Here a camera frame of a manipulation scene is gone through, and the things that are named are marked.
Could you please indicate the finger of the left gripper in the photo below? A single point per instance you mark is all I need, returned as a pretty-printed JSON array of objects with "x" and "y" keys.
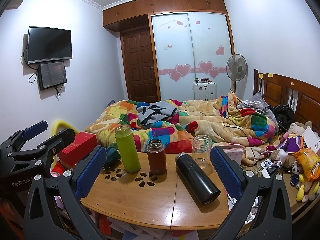
[
  {"x": 33, "y": 130},
  {"x": 46, "y": 150}
]

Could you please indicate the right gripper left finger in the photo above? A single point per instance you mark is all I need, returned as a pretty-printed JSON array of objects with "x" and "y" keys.
[{"x": 42, "y": 219}]

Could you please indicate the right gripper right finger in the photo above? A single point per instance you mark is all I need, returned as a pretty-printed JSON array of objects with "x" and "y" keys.
[{"x": 262, "y": 208}]

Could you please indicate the black thermos bottle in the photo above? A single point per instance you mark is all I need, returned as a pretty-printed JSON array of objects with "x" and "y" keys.
[{"x": 200, "y": 184}]

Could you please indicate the red gift box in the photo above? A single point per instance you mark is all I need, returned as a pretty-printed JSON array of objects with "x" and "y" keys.
[{"x": 83, "y": 144}]

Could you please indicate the yellow plastic chair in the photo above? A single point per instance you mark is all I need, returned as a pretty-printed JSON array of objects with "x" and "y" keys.
[{"x": 58, "y": 126}]

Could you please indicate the yellow plush toy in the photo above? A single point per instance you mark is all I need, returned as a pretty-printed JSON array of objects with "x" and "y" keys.
[{"x": 307, "y": 190}]

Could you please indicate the dark teal mug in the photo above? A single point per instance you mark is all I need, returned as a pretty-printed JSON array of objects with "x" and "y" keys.
[{"x": 112, "y": 157}]

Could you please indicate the green water bottle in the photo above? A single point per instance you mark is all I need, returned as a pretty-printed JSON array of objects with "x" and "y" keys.
[{"x": 127, "y": 148}]

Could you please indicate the pink phone case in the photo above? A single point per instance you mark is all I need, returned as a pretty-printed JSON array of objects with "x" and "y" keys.
[{"x": 235, "y": 154}]

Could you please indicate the orange snack bag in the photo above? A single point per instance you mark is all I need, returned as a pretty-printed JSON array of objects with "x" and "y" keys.
[{"x": 309, "y": 161}]

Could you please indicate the purple snack bag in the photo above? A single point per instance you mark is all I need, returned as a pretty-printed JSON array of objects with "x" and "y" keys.
[{"x": 292, "y": 144}]

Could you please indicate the grey black garment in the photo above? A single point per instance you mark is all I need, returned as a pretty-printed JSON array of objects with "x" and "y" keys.
[{"x": 150, "y": 113}]

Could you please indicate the clear glass jar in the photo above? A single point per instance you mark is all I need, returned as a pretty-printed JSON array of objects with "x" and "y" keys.
[{"x": 202, "y": 145}]

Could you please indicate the colourful patchwork blanket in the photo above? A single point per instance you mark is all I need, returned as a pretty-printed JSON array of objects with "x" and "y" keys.
[{"x": 219, "y": 119}]

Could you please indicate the black bag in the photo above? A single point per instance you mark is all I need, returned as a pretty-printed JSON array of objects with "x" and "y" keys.
[{"x": 285, "y": 116}]

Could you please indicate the brown wooden door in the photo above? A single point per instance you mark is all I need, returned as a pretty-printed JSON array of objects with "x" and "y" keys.
[{"x": 138, "y": 65}]

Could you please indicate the grey striped pillow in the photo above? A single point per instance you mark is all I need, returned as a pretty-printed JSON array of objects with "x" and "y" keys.
[{"x": 258, "y": 103}]

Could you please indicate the wooden bed headboard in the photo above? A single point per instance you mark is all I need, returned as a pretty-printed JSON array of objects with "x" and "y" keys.
[{"x": 302, "y": 97}]

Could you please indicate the white suitcase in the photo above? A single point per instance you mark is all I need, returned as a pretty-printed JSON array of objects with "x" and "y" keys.
[{"x": 204, "y": 91}]

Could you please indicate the standing electric fan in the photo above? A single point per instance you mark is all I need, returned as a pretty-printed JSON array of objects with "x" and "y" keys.
[{"x": 236, "y": 69}]

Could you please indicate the white sliding wardrobe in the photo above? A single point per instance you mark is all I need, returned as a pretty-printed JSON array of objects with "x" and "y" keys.
[{"x": 191, "y": 47}]

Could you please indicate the small wall monitor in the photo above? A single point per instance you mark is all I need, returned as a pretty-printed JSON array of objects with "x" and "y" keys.
[{"x": 51, "y": 74}]

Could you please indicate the wall mounted black television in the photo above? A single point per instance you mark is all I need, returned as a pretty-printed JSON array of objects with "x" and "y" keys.
[{"x": 48, "y": 44}]

